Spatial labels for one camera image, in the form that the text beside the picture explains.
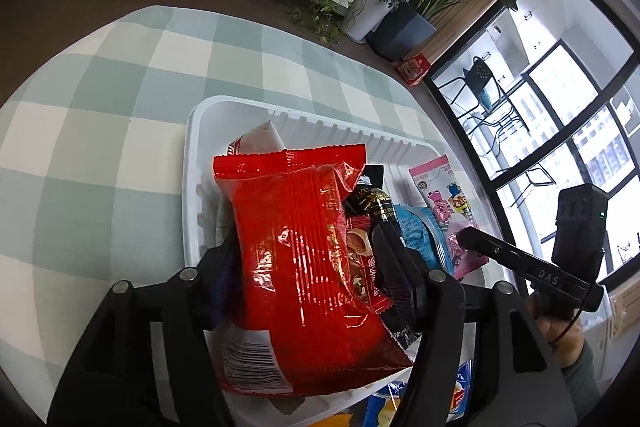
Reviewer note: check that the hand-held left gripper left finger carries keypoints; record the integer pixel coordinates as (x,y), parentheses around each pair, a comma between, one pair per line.
(222,287)

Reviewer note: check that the red printed box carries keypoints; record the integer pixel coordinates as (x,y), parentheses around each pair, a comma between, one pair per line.
(414,68)

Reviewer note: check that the black snack packet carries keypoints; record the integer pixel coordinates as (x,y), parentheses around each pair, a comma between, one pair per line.
(370,202)

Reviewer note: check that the pink cartoon snack packet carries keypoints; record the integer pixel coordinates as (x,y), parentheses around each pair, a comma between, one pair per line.
(440,187)

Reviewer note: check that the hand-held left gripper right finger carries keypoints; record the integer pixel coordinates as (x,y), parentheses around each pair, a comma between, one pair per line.
(395,277)

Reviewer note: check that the large red snack packet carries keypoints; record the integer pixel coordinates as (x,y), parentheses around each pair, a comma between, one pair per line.
(300,257)

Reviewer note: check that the green white checked tablecloth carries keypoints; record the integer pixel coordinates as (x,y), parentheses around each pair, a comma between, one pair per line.
(100,157)

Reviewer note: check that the person's right hand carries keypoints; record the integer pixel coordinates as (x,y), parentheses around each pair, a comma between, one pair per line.
(560,337)

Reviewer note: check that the black chair with teal cushion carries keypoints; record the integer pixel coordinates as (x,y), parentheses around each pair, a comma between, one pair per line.
(482,74)

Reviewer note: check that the person's right forearm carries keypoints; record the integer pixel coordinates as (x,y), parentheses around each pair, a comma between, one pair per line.
(582,387)

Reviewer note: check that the black balcony table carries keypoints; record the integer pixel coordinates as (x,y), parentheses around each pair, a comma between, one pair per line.
(505,121)

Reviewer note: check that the white plastic tray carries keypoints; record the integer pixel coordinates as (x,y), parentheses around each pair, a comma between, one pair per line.
(310,132)

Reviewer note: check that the light blue snack packet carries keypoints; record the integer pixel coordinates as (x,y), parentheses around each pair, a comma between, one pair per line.
(415,227)

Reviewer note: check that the silver white snack packet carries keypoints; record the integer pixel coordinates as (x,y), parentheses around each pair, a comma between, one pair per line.
(260,139)

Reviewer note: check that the black balcony chair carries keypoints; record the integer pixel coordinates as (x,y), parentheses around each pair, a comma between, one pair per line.
(537,177)

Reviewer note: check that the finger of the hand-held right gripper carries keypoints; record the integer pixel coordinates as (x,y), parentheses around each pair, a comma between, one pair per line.
(500,252)

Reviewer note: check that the brown patterned snack packet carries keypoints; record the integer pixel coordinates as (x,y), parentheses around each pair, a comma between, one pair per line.
(360,252)

